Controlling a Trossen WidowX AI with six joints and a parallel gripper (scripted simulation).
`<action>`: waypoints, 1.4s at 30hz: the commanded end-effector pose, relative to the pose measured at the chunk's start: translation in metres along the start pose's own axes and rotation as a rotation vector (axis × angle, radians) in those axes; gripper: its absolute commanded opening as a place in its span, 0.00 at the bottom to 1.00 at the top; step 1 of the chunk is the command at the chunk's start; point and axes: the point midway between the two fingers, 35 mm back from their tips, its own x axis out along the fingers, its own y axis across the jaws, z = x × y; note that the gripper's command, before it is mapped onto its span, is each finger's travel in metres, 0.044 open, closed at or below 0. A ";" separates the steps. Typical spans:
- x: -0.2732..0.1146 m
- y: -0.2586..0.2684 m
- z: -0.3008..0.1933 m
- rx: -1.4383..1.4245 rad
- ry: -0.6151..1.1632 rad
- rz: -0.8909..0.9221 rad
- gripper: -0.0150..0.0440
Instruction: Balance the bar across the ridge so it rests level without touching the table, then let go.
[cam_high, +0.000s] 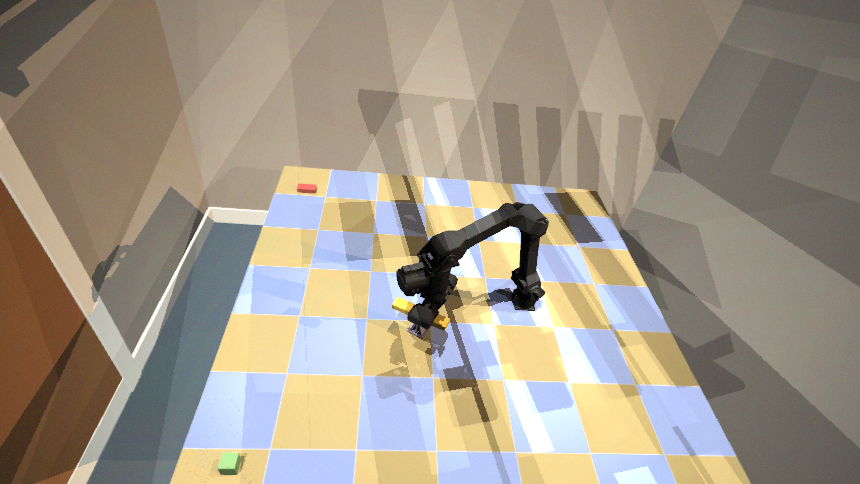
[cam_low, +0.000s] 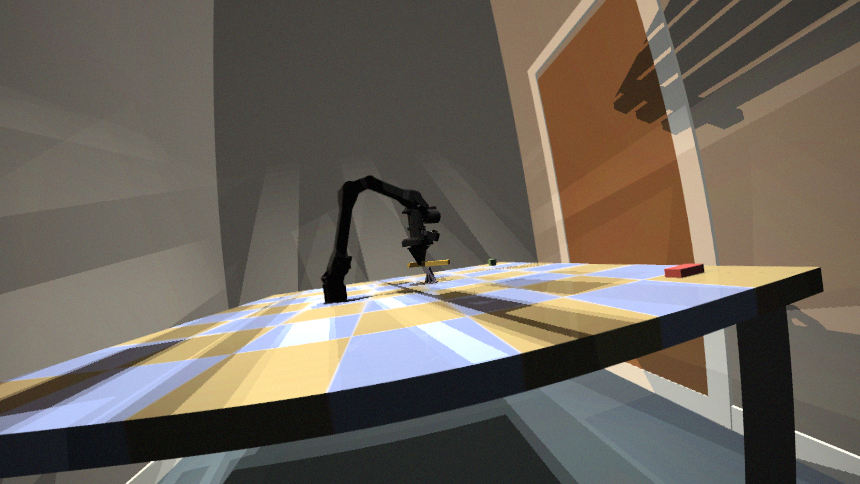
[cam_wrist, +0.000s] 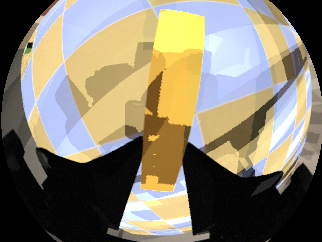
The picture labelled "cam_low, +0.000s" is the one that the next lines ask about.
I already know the red rectangular block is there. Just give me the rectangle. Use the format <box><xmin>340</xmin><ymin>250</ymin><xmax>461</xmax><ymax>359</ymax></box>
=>
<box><xmin>664</xmin><ymin>263</ymin><xmax>704</xmax><ymax>278</ymax></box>

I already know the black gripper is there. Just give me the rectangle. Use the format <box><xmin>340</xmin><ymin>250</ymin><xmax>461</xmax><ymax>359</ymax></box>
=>
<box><xmin>402</xmin><ymin>223</ymin><xmax>433</xmax><ymax>265</ymax></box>

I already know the yellow bar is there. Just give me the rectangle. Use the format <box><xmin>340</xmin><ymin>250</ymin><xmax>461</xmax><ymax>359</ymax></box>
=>
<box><xmin>407</xmin><ymin>260</ymin><xmax>450</xmax><ymax>268</ymax></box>

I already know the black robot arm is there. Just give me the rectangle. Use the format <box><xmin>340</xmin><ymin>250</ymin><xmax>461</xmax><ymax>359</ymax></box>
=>
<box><xmin>321</xmin><ymin>175</ymin><xmax>441</xmax><ymax>305</ymax></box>

